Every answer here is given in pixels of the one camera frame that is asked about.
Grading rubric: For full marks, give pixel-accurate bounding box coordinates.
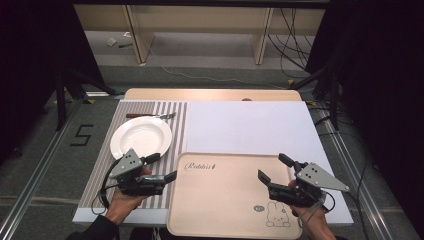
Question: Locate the fork with brown handle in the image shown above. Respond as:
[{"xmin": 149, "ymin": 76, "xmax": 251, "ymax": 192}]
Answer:
[{"xmin": 125, "ymin": 112, "xmax": 177, "ymax": 121}]

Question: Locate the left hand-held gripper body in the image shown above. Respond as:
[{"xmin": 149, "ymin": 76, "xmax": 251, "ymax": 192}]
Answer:
[{"xmin": 108, "ymin": 148, "xmax": 167, "ymax": 198}]

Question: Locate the black floor cable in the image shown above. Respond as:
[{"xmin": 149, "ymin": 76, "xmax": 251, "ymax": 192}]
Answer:
[{"xmin": 308, "ymin": 103, "xmax": 372, "ymax": 240}]

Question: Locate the bundle of black cables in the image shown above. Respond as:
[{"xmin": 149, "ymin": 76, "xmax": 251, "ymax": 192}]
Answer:
[{"xmin": 267, "ymin": 7, "xmax": 315, "ymax": 80}]

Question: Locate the beige tray with rabbit print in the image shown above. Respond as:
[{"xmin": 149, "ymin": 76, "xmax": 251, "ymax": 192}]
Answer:
[{"xmin": 166, "ymin": 151, "xmax": 303, "ymax": 240}]

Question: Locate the person's right hand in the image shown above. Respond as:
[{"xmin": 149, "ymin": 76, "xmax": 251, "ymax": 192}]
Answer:
[{"xmin": 288, "ymin": 179, "xmax": 330, "ymax": 235}]

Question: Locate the black curtain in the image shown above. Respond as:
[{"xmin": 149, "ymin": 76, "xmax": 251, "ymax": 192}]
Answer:
[
  {"xmin": 304, "ymin": 0, "xmax": 424, "ymax": 231},
  {"xmin": 0, "ymin": 0, "xmax": 105, "ymax": 164}
]

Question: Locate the light wooden table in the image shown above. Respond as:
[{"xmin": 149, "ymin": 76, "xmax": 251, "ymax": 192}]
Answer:
[{"xmin": 123, "ymin": 87, "xmax": 303, "ymax": 102}]

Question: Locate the black metal stand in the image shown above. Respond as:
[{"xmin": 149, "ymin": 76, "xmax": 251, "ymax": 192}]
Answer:
[
  {"xmin": 54, "ymin": 64, "xmax": 125, "ymax": 132},
  {"xmin": 292, "ymin": 61, "xmax": 342, "ymax": 132}
]

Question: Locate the white round plate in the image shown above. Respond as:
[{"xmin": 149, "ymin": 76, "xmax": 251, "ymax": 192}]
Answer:
[{"xmin": 109, "ymin": 115, "xmax": 173, "ymax": 161}]

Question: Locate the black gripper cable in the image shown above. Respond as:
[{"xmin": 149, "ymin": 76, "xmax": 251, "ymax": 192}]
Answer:
[
  {"xmin": 91, "ymin": 159, "xmax": 122, "ymax": 216},
  {"xmin": 299, "ymin": 190, "xmax": 336, "ymax": 228}
]

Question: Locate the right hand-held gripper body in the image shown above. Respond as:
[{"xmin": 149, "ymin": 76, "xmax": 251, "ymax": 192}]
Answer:
[{"xmin": 267, "ymin": 161, "xmax": 351, "ymax": 208}]

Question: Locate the person's left hand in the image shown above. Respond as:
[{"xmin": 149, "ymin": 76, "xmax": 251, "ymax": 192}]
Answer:
[{"xmin": 105, "ymin": 167, "xmax": 153, "ymax": 226}]

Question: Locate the white board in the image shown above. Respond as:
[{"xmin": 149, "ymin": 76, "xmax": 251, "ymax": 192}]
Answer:
[{"xmin": 72, "ymin": 99, "xmax": 354, "ymax": 225}]

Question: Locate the light wooden shelf unit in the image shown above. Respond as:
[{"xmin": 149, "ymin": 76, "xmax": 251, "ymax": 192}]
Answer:
[{"xmin": 73, "ymin": 3, "xmax": 326, "ymax": 66}]

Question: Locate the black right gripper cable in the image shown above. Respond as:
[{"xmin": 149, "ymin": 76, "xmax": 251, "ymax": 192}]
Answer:
[{"xmin": 299, "ymin": 190, "xmax": 336, "ymax": 228}]

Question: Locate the grey striped placemat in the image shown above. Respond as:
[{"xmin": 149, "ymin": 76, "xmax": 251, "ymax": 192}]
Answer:
[{"xmin": 78, "ymin": 100, "xmax": 190, "ymax": 210}]

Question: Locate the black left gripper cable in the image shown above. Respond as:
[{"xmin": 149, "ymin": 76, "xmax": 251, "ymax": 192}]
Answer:
[{"xmin": 91, "ymin": 159, "xmax": 122, "ymax": 216}]

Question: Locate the aluminium floor rail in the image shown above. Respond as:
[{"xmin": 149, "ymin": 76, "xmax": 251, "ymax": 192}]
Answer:
[
  {"xmin": 314, "ymin": 108, "xmax": 389, "ymax": 240},
  {"xmin": 0, "ymin": 99, "xmax": 86, "ymax": 240}
]

